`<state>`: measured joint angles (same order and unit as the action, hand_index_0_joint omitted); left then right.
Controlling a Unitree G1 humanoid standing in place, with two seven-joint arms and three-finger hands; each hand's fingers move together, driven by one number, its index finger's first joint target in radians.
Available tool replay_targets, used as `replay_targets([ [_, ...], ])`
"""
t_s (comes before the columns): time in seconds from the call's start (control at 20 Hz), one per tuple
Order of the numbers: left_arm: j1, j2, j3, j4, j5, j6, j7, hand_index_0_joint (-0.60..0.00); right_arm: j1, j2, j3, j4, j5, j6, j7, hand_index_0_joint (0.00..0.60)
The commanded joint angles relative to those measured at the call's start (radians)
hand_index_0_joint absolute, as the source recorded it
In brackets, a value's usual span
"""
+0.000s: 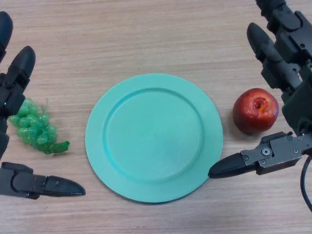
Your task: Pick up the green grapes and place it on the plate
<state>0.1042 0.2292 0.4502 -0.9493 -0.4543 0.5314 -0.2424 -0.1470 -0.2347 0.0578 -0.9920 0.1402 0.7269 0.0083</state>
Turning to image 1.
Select round teal plate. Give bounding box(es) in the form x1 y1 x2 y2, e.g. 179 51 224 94
85 73 224 204

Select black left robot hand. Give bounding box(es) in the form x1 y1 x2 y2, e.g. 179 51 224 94
0 11 86 200

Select green grape bunch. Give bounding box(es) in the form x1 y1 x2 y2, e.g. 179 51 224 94
8 97 71 156

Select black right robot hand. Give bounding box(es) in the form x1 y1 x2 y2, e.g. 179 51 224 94
207 0 312 180

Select red apple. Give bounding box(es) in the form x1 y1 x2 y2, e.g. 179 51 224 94
232 88 279 135

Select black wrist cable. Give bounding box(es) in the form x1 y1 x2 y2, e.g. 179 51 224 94
300 156 312 213

